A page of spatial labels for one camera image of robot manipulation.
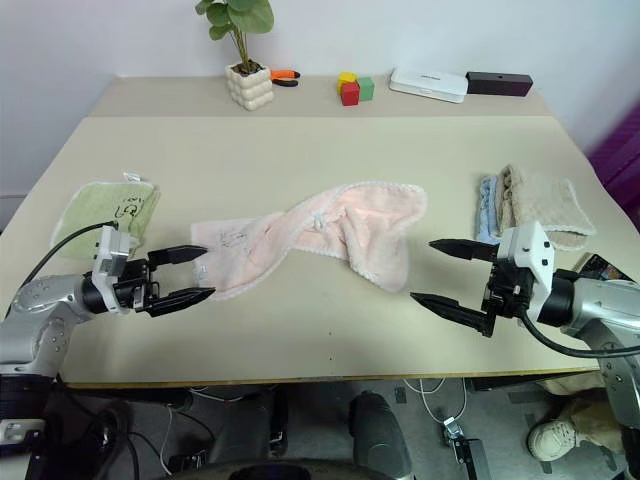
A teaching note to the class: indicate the white sneaker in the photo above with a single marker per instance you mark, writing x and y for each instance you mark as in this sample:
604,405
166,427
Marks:
552,440

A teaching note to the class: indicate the flat white box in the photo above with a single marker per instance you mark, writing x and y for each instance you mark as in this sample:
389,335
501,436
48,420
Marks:
427,85

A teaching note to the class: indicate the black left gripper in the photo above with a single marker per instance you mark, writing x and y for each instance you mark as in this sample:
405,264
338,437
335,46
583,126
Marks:
140,287

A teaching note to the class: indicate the beige trouser leg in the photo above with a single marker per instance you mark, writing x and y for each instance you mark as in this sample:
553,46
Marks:
590,410

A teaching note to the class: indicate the dark rounded upright shape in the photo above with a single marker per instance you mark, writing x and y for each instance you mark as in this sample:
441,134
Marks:
377,435

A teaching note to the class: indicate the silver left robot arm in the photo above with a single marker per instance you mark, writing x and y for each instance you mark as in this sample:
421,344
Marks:
45,320

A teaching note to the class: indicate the beige towel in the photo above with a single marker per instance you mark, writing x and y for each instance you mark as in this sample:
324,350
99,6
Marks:
545,205
360,225

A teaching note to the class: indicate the long black box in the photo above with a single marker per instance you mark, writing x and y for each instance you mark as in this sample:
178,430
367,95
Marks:
500,84

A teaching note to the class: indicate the dark printed card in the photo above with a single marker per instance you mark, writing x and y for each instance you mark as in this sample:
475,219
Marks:
600,269

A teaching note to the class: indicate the green plant in white pot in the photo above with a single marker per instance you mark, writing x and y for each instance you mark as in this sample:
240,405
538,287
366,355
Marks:
248,87

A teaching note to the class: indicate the green folded towel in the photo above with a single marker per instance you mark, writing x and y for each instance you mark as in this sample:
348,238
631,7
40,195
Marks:
95,215

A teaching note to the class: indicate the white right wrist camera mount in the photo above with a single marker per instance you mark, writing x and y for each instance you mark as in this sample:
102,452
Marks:
530,250

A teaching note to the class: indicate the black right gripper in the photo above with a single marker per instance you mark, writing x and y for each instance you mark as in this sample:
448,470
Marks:
510,292

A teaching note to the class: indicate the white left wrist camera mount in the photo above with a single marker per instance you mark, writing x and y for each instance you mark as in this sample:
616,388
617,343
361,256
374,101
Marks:
112,250

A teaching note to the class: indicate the green wooden block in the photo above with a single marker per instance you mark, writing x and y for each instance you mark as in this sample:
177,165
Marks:
366,89

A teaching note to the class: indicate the yellow wooden block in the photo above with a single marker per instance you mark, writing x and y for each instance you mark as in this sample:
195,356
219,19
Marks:
346,78

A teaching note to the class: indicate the metal clamp bracket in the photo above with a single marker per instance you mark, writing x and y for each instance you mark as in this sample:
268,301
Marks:
462,445

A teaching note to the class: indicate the blue folded towel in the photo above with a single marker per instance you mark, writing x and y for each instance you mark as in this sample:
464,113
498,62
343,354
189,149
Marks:
486,210

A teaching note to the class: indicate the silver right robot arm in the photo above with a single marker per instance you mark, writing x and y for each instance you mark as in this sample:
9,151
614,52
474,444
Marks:
600,305

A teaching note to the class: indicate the black table leg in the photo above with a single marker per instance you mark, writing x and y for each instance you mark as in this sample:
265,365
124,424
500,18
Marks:
280,420

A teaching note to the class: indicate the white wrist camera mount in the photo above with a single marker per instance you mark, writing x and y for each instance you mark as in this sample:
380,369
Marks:
112,250
530,250

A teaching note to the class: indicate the red wooden block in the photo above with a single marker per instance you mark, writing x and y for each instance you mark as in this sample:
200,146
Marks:
350,95

